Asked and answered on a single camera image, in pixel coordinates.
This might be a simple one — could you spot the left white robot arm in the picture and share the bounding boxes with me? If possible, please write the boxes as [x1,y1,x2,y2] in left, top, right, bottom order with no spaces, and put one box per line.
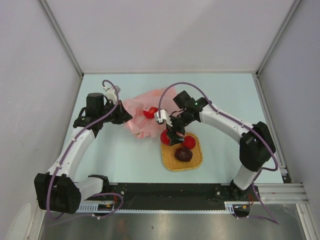
[34,87,132,214]

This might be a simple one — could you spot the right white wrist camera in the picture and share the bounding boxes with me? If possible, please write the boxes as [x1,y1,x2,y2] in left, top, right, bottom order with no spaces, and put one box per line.
[154,109,173,127]

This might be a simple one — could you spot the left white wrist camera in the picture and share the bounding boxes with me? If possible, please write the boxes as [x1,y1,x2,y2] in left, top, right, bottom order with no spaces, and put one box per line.
[102,85,121,104]

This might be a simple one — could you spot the red fake pomegranate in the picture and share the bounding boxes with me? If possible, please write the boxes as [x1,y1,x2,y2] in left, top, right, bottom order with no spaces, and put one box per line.
[182,135,197,150]

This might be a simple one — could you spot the red fake fruit in bag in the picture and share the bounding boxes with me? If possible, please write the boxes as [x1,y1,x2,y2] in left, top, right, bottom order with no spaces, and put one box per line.
[143,106,158,120]

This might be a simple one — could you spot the aluminium rail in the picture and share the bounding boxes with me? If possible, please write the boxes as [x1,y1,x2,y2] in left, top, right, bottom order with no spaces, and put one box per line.
[36,182,307,203]
[252,73,293,184]

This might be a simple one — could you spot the aluminium frame post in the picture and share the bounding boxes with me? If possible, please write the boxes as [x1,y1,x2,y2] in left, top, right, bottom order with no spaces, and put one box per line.
[37,0,84,80]
[255,0,303,77]

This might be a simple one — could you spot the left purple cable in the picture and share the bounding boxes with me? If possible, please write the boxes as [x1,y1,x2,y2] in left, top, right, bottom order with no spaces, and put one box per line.
[46,79,125,226]

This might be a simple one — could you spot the white slotted cable duct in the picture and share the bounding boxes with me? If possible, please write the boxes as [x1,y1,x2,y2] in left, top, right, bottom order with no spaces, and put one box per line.
[76,201,235,215]

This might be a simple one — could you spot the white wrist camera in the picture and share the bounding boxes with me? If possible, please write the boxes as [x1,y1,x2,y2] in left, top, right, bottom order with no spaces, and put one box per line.
[102,85,121,104]
[154,109,173,127]

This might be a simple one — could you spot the front aluminium rail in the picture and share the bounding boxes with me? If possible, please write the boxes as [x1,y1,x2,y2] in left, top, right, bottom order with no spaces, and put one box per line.
[36,182,307,203]

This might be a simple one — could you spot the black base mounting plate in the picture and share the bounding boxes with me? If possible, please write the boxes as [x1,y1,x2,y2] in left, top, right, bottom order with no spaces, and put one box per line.
[81,182,261,211]

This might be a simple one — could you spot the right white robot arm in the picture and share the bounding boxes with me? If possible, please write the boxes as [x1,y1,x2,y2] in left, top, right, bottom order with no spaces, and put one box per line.
[166,91,276,201]

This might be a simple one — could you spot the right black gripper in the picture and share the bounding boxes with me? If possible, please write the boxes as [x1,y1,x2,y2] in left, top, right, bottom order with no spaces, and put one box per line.
[164,110,194,146]

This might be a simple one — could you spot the right side aluminium rail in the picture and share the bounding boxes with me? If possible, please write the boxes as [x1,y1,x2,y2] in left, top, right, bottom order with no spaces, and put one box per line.
[252,73,293,184]

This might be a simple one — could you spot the left aluminium frame post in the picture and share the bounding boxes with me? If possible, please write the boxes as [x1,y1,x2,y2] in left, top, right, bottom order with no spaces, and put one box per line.
[37,0,84,80]

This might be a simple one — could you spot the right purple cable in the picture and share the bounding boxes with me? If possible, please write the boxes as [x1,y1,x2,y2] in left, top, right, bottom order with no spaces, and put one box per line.
[158,81,280,225]

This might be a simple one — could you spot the woven bamboo tray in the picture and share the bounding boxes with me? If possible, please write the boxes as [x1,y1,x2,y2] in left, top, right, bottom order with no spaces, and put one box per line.
[160,130,203,172]

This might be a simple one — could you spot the purple cable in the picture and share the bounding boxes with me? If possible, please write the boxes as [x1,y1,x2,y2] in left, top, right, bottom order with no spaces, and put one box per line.
[158,81,280,225]
[46,79,125,226]

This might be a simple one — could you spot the red fake tomato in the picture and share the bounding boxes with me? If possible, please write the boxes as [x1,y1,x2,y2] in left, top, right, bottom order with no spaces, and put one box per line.
[160,129,171,146]

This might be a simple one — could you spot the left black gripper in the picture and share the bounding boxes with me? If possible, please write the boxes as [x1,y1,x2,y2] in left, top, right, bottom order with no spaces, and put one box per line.
[98,100,132,125]

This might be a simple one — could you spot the red fake fruit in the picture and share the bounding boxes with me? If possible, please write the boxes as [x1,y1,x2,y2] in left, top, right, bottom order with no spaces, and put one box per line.
[143,106,158,120]
[174,146,193,162]

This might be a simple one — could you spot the right aluminium frame post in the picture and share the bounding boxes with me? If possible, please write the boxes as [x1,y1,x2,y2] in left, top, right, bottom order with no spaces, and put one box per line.
[255,0,303,77]

